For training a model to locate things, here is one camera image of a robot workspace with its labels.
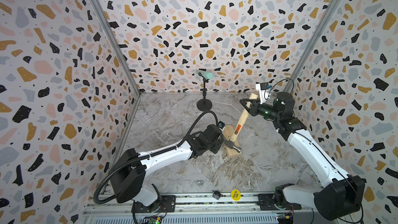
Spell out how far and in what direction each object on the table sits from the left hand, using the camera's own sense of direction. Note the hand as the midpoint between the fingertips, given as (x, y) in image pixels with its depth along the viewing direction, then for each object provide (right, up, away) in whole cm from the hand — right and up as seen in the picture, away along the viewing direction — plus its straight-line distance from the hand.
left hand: (222, 139), depth 82 cm
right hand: (+10, +20, -9) cm, 24 cm away
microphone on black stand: (-10, +19, +33) cm, 39 cm away
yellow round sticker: (+6, -26, -5) cm, 27 cm away
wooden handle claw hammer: (+6, -2, 0) cm, 6 cm away
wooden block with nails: (+5, +2, +13) cm, 14 cm away
